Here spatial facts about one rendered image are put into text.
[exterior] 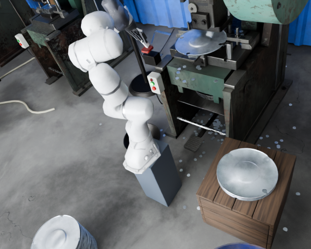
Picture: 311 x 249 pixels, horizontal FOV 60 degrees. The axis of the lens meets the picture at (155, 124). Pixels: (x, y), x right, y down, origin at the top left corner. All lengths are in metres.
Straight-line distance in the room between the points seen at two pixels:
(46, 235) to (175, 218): 0.76
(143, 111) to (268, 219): 0.73
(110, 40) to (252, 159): 0.91
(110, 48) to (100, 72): 0.10
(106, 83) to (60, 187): 1.31
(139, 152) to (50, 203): 1.00
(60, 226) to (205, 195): 0.85
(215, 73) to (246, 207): 0.72
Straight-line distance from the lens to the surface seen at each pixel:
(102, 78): 1.05
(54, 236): 1.73
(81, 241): 1.68
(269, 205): 1.40
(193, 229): 1.73
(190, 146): 1.88
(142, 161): 1.42
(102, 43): 1.05
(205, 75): 1.58
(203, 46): 1.56
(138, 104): 1.21
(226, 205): 1.39
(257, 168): 1.46
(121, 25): 1.44
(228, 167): 1.46
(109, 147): 2.26
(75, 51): 1.10
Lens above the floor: 1.60
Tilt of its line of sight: 45 degrees down
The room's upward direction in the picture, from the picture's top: 20 degrees counter-clockwise
